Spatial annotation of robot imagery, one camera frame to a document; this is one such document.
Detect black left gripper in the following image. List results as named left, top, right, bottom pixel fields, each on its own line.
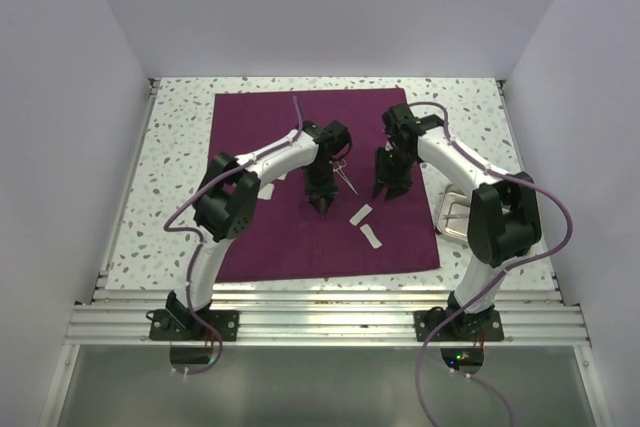
left=301, top=161, right=338, bottom=209

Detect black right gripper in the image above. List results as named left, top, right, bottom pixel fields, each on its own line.
left=373, top=146, right=418, bottom=202

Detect steel forceps with rings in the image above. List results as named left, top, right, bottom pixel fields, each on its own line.
left=333, top=159, right=359, bottom=195

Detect white gauze pad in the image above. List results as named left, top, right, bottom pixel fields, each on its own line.
left=258, top=183, right=275, bottom=200

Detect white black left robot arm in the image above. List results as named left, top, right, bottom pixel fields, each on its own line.
left=165, top=121, right=352, bottom=340

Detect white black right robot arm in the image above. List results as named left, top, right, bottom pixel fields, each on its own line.
left=373, top=102, right=542, bottom=340

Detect white gauze roll upper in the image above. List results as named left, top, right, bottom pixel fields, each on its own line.
left=349, top=204, right=372, bottom=226

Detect white gauze roll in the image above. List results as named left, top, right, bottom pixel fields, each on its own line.
left=349, top=204, right=372, bottom=226
left=359, top=224, right=382, bottom=249

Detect white gauze roll lower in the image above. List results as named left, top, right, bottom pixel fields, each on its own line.
left=359, top=224, right=382, bottom=249

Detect purple cloth mat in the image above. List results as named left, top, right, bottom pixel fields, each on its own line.
left=209, top=88, right=440, bottom=282

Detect stainless steel tray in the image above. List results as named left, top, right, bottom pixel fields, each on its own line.
left=435, top=183, right=471, bottom=243

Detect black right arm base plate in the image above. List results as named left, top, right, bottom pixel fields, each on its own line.
left=413, top=307, right=505, bottom=342

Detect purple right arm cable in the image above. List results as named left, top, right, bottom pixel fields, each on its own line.
left=409, top=101, right=575, bottom=427

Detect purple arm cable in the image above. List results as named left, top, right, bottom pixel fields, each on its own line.
left=409, top=101, right=575, bottom=427
left=163, top=95, right=306, bottom=379

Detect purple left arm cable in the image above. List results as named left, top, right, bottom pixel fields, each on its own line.
left=163, top=95, right=306, bottom=379

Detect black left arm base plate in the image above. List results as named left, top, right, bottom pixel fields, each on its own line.
left=145, top=309, right=240, bottom=342

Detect aluminium frame rail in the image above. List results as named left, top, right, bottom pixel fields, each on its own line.
left=64, top=290, right=590, bottom=347

